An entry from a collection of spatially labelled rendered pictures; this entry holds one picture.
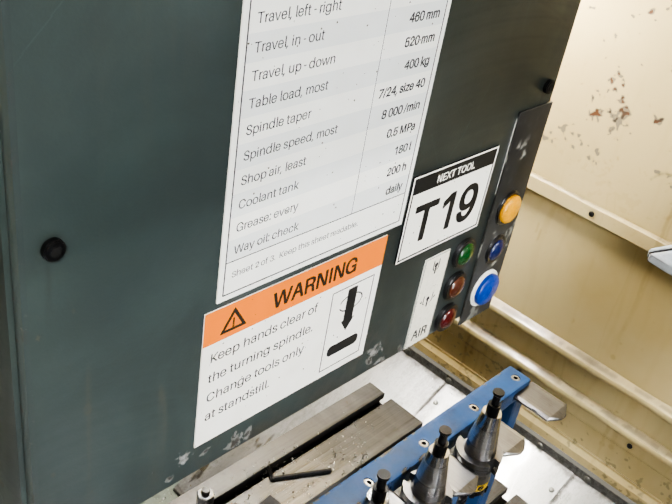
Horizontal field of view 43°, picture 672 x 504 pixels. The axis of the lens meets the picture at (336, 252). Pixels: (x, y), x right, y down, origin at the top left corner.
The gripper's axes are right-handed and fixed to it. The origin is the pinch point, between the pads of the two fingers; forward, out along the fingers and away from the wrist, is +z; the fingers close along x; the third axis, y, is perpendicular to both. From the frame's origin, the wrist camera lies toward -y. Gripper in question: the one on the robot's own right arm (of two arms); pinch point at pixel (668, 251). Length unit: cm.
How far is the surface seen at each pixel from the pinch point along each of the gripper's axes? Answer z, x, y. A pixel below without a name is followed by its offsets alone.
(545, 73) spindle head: 13.0, 0.6, -11.4
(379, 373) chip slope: 25, 81, 88
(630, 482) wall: -26, 60, 79
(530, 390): 0, 40, 49
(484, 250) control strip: 13.7, -1.0, 3.6
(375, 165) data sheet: 22.0, -15.2, -8.6
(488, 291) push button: 12.4, -0.3, 7.8
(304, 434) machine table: 34, 49, 80
